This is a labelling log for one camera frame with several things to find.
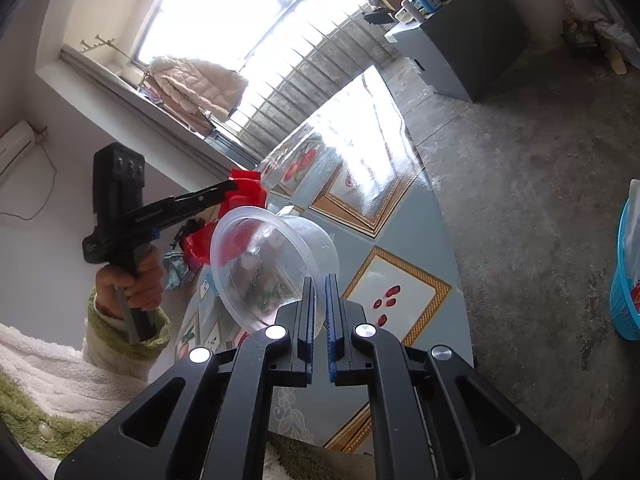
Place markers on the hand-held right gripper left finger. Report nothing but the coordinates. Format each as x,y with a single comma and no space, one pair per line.
310,330

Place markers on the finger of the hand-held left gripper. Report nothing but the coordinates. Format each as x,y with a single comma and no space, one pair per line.
170,212
205,191

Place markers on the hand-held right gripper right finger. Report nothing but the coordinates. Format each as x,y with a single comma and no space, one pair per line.
331,330

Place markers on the clear plastic bowl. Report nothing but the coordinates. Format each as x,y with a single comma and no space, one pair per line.
280,260

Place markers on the clear container with red lid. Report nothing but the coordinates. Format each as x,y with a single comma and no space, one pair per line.
300,160

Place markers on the blue plastic basket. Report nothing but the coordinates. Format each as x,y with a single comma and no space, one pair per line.
625,280

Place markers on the person's left forearm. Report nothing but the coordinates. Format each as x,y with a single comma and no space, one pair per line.
65,370

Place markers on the person's left hand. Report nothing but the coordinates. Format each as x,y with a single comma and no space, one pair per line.
147,285

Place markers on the red plastic bag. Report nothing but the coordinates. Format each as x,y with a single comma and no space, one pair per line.
197,245

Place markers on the crumpled snack wrapper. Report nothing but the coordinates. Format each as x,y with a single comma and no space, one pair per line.
175,267

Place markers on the beige puffer jacket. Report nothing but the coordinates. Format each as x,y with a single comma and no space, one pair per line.
195,90

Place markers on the white air conditioner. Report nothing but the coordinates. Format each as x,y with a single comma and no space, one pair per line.
15,147

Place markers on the fruit-print tablecloth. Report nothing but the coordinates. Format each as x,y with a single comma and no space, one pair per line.
410,240

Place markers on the white green fleece robe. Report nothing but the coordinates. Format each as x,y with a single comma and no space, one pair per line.
310,460

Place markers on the metal window railing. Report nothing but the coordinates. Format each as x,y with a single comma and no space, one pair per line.
310,75

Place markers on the grey cabinet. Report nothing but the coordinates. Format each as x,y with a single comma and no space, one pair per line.
465,45

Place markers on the white plastic bag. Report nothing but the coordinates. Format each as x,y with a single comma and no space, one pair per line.
600,15

